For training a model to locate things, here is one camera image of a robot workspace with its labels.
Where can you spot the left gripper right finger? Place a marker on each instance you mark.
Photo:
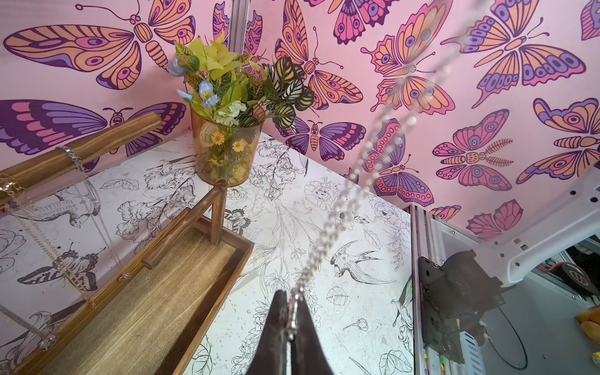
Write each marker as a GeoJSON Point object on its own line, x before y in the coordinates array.
{"type": "Point", "coordinates": [307, 354]}

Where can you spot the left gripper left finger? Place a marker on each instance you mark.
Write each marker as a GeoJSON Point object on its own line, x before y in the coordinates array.
{"type": "Point", "coordinates": [271, 352]}

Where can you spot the wooden jewelry display stand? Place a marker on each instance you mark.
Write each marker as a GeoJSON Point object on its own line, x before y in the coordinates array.
{"type": "Point", "coordinates": [152, 321]}

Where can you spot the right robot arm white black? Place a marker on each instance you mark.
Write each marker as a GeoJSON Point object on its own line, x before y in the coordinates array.
{"type": "Point", "coordinates": [452, 297]}

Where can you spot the glass vase with plants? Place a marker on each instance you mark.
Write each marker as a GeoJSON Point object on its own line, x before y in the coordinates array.
{"type": "Point", "coordinates": [231, 97]}

